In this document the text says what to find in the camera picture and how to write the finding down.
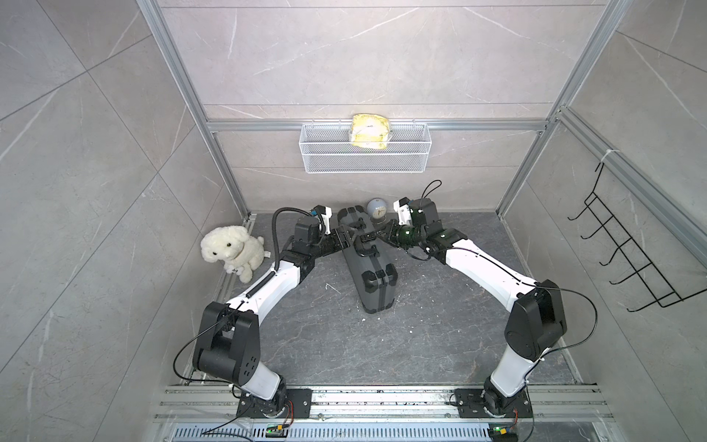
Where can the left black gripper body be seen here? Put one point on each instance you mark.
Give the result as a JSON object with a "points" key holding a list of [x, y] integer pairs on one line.
{"points": [[330, 244]]}

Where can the aluminium mounting rail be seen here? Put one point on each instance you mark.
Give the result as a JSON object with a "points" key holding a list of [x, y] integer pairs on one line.
{"points": [[539, 403]]}

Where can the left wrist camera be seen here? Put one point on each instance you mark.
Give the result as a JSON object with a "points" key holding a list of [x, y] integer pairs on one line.
{"points": [[324, 213]]}

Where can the yellow packet in basket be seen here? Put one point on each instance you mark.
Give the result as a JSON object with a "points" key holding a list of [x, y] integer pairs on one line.
{"points": [[370, 131]]}

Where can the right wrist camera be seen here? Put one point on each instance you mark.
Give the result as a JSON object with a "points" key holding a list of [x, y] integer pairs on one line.
{"points": [[402, 209]]}

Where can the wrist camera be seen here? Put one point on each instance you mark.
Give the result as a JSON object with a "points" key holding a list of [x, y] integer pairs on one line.
{"points": [[324, 213], [402, 209]]}

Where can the small grey globe ball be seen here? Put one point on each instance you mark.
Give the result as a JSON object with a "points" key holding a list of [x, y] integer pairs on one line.
{"points": [[377, 209]]}

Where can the black wire hook rack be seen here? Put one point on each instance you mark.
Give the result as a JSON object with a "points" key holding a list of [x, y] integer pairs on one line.
{"points": [[662, 293]]}

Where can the grey poker set case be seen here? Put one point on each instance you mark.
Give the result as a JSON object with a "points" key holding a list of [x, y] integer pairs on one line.
{"points": [[375, 276]]}

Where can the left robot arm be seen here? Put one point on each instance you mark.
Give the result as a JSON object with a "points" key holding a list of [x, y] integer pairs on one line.
{"points": [[228, 345]]}

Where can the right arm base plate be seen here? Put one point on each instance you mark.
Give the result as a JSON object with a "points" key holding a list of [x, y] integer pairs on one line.
{"points": [[479, 403]]}

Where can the white plush dog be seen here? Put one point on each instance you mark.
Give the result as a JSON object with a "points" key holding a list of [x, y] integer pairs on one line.
{"points": [[240, 252]]}

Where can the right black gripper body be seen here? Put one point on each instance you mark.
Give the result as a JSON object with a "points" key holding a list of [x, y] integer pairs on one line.
{"points": [[402, 238]]}

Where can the white wire mesh basket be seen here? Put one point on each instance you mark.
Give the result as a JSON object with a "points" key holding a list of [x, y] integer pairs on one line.
{"points": [[330, 148]]}

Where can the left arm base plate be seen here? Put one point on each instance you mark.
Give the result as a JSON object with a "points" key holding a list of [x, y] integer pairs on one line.
{"points": [[293, 403]]}

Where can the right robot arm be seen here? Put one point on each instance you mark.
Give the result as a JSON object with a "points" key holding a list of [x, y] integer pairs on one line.
{"points": [[536, 320]]}

